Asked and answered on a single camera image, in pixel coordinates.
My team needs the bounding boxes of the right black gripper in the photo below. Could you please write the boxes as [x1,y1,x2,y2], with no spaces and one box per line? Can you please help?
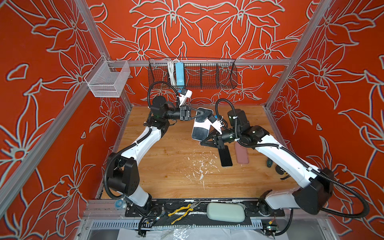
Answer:
[199,126,242,150]

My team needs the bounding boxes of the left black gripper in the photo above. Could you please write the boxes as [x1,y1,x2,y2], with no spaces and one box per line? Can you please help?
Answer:
[162,107,202,124]

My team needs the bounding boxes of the black phone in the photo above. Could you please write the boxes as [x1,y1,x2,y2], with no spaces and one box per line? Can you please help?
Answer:
[195,108,214,123]
[218,146,233,167]

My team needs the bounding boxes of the clear phone case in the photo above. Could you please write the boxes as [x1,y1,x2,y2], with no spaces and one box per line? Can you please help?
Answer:
[192,119,211,142]

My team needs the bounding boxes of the pink phone case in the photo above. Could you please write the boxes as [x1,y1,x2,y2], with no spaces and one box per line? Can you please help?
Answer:
[235,142,250,165]

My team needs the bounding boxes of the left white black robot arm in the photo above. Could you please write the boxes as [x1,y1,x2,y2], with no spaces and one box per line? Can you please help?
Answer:
[103,82,203,211]

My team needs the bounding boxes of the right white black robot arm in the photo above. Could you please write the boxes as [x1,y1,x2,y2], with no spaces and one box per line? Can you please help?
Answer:
[194,103,370,219]

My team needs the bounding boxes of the light blue box in basket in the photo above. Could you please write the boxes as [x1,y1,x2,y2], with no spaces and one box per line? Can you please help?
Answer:
[175,62,185,87]

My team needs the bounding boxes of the pale green pouch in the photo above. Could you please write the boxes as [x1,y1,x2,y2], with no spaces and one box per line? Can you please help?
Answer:
[206,203,246,223]

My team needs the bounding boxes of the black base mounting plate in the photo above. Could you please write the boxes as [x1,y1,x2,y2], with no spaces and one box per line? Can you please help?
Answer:
[125,198,288,230]

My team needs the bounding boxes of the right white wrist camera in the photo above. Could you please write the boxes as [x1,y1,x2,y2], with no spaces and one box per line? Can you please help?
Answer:
[208,115,224,135]

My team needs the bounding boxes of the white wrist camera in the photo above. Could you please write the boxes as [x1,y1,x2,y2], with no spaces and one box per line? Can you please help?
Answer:
[208,115,224,135]
[178,88,193,106]

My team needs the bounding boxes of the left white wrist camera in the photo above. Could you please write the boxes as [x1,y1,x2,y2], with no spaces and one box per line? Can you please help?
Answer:
[178,88,193,106]

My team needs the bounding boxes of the black wire wall basket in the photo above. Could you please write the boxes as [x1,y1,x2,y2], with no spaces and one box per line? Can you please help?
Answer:
[148,57,238,90]

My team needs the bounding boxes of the white cable bundle in basket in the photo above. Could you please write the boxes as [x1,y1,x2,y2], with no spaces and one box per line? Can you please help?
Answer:
[166,59,177,87]

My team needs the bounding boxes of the black handled screwdriver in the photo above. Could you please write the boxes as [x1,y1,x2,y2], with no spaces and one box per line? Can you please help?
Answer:
[267,159,273,168]

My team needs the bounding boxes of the yellow handled pliers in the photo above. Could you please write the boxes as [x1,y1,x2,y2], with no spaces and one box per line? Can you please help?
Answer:
[168,201,202,225]

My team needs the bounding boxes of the clear plastic wall bin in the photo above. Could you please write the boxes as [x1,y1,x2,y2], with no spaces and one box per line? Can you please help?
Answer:
[85,56,131,98]

